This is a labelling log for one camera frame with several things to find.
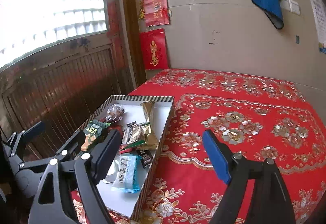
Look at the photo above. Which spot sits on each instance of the lower red hanging decoration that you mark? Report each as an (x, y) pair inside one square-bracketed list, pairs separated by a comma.
[(153, 48)]

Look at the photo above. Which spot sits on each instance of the barred window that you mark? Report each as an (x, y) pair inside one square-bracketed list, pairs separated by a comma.
[(29, 25)]

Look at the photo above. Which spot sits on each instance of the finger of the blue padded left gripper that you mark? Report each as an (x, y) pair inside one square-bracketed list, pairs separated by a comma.
[(67, 152)]

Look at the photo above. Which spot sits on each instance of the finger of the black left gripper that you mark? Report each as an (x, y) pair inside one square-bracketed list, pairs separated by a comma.
[(17, 143)]

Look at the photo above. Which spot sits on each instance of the gold foil snack bag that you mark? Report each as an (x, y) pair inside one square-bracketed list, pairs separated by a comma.
[(151, 141)]

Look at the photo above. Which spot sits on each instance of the white wall calendar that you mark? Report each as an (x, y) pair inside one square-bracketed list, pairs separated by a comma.
[(318, 8)]

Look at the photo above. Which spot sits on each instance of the green biscuit packet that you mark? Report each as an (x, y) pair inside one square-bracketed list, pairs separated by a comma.
[(95, 132)]

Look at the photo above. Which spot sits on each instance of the white wall switch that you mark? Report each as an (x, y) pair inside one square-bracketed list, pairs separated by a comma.
[(291, 6)]

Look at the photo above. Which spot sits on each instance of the white blue snack packet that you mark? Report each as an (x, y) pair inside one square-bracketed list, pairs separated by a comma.
[(127, 177)]

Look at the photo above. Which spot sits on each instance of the upper red hanging decoration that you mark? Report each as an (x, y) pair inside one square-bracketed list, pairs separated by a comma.
[(156, 13)]

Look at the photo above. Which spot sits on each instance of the red floral tablecloth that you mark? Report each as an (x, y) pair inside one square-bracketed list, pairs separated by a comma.
[(257, 117)]

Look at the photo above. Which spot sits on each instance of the small bag of dates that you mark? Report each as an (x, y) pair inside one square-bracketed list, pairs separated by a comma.
[(114, 113)]

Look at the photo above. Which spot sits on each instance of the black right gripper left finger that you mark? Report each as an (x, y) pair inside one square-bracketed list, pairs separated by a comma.
[(53, 200)]

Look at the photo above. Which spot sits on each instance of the white plastic cup container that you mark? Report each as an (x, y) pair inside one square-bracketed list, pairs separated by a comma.
[(112, 172)]

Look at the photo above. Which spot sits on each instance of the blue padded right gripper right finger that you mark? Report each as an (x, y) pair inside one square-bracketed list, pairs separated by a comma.
[(270, 200)]

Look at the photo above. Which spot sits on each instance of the clear bag of brown snacks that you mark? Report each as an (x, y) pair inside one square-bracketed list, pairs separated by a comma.
[(135, 134)]

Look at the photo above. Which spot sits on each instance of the dark red coffee packet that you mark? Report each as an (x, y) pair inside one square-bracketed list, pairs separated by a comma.
[(145, 155)]

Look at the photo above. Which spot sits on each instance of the red hanging decoration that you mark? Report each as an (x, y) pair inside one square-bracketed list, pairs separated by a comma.
[(156, 13), (153, 48)]

